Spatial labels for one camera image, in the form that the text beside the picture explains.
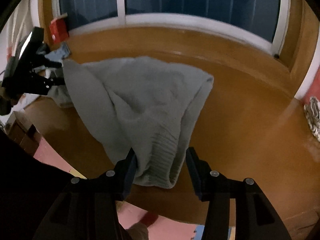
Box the red box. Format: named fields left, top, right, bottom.
left=49, top=13, right=69, bottom=44

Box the light blue denim garment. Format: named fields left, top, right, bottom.
left=44, top=42, right=71, bottom=62

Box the pink white curtain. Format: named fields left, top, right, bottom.
left=302, top=68, right=320, bottom=105

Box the patterned folded cloth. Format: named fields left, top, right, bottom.
left=304, top=96, right=320, bottom=142

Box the white framed window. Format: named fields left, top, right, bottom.
left=52, top=0, right=291, bottom=55

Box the grey knit sweater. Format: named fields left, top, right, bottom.
left=48, top=56, right=214, bottom=189

